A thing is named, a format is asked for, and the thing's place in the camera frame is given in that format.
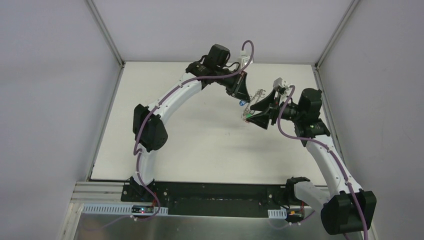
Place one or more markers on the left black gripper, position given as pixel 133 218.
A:
pixel 236 86

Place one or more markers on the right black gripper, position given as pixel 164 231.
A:
pixel 272 109

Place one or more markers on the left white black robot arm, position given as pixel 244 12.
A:
pixel 149 122

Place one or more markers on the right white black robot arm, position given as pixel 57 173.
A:
pixel 345 207

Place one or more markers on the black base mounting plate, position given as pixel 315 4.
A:
pixel 216 199

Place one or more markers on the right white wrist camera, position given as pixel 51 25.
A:
pixel 281 85

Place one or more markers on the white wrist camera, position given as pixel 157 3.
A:
pixel 244 59
pixel 281 85

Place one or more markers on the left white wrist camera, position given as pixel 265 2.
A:
pixel 244 59

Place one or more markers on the right white cable duct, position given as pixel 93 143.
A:
pixel 277 213

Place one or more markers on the white cable duct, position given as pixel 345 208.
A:
pixel 123 209
pixel 277 213

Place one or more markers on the left white cable duct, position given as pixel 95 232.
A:
pixel 123 209

